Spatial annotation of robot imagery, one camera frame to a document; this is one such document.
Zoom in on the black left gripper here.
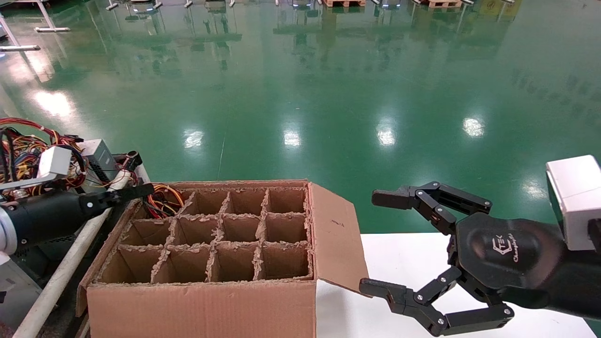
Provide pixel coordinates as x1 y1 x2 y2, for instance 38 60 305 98
9 184 154 247

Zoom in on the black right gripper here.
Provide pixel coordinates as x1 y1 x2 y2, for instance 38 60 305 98
359 181 570 337

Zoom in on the orange red black cable bundle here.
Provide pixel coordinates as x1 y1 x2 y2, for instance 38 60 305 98
145 184 185 220

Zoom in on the black tube fitting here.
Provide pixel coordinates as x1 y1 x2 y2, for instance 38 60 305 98
115 150 143 172

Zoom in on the white plastic pipe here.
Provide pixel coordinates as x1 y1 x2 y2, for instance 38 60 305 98
12 170 133 338

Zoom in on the cardboard divider grid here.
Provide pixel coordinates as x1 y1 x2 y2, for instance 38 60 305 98
96 187 314 285

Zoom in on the brown cardboard box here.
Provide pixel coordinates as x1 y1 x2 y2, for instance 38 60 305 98
76 180 369 338

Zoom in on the grey metal unit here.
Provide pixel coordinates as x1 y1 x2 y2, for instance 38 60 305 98
0 265 43 330

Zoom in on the white metal table leg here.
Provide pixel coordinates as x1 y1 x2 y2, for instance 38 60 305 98
0 14 40 51
35 0 71 32

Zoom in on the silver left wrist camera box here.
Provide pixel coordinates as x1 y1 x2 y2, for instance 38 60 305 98
0 146 72 192

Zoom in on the tangled coloured cable pile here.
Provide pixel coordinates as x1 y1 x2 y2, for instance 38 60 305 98
0 117 87 189

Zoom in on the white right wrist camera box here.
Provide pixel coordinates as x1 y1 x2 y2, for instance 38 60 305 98
546 155 601 252

